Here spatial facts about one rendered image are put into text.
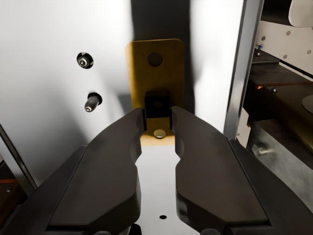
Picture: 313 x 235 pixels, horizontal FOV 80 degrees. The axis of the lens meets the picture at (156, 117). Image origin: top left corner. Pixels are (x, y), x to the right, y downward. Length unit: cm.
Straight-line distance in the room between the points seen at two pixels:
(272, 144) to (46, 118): 19
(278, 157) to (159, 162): 10
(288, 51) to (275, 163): 37
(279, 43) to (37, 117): 47
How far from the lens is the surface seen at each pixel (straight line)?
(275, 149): 18
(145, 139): 16
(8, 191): 34
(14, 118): 20
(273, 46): 51
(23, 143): 21
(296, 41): 53
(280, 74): 31
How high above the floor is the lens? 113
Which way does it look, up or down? 58 degrees down
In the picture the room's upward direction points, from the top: 179 degrees counter-clockwise
